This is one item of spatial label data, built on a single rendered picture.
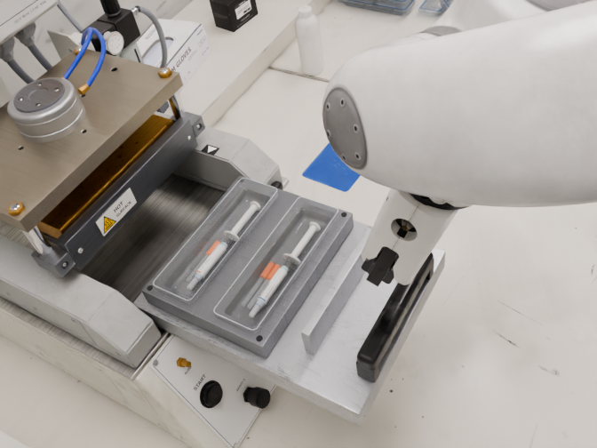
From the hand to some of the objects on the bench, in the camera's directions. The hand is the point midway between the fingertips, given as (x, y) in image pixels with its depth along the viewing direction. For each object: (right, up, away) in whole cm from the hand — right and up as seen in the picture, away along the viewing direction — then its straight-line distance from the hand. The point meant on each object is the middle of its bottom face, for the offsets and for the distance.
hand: (383, 261), depth 59 cm
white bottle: (-5, +38, +77) cm, 86 cm away
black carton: (-22, +51, +87) cm, 103 cm away
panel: (-8, -16, +29) cm, 34 cm away
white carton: (-37, +35, +74) cm, 90 cm away
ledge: (-24, +49, +91) cm, 106 cm away
